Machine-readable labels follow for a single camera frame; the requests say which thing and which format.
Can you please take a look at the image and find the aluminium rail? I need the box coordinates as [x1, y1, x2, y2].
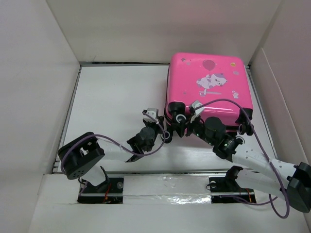
[48, 64, 282, 198]

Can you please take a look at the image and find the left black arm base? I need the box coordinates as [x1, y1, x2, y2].
[77, 177, 124, 204]

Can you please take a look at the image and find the pink kids suitcase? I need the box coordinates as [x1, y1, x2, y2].
[162, 52, 253, 143]

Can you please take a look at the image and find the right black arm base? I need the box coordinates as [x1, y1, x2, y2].
[206, 177, 257, 204]

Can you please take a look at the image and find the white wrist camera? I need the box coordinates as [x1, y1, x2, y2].
[142, 108, 159, 125]
[189, 100, 204, 123]

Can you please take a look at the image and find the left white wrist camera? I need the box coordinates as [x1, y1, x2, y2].
[142, 108, 159, 125]

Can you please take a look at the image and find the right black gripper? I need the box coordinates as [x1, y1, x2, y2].
[170, 113, 215, 147]

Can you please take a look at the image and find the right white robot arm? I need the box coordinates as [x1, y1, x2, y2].
[187, 117, 311, 213]

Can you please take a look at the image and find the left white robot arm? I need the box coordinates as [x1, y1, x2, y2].
[57, 116, 165, 180]

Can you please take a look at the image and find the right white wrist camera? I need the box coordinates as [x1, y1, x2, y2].
[189, 100, 204, 123]

